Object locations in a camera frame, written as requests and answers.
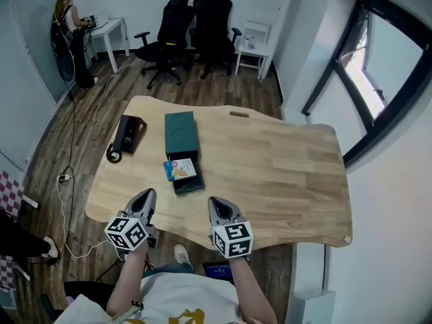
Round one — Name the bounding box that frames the person's right forearm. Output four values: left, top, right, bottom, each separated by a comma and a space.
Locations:
230, 255, 278, 324

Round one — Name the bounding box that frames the thin white cable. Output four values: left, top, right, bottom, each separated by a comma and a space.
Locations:
69, 18, 128, 178

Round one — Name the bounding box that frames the small white side table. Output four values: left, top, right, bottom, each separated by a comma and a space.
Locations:
235, 20, 273, 80

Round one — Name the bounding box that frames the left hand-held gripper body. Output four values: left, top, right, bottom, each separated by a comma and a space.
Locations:
104, 210, 161, 252

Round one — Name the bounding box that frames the black office chair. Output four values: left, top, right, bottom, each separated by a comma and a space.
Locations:
134, 0, 196, 90
188, 0, 243, 80

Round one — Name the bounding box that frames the person's blue jeans leg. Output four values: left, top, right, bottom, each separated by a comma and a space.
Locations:
142, 261, 197, 277

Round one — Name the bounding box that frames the white floor appliance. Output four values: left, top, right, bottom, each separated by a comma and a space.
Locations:
286, 289, 338, 324

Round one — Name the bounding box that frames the white desk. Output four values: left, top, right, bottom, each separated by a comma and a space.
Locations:
82, 18, 131, 74

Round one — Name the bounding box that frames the pink checkered cloth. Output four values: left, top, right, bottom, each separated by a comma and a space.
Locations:
0, 254, 16, 292
0, 170, 26, 219

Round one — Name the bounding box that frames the black desk device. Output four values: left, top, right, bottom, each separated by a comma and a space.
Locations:
113, 114, 148, 155

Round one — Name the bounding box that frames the black floor fan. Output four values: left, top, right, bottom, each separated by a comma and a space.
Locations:
55, 50, 76, 82

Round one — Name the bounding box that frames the black coiled cable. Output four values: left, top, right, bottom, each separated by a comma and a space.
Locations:
106, 142, 123, 164

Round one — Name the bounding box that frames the person's white shoe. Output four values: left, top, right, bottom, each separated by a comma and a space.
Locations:
173, 243, 195, 269

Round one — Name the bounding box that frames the person's left forearm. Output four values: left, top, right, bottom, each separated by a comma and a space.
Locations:
105, 240, 150, 317

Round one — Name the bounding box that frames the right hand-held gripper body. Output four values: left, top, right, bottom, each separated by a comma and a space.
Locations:
208, 214, 254, 265

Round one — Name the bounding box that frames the tablet with blue screen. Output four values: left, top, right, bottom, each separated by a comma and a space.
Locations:
202, 261, 236, 285

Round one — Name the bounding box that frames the person's white printed shirt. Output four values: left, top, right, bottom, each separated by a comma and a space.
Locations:
63, 270, 247, 324

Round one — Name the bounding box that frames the dark green drawer box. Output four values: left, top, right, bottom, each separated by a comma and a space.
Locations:
164, 111, 206, 196

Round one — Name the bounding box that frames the white and blue printed packet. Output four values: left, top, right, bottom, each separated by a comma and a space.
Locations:
163, 158, 198, 182

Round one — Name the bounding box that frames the black window frame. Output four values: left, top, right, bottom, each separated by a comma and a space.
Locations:
301, 0, 432, 168

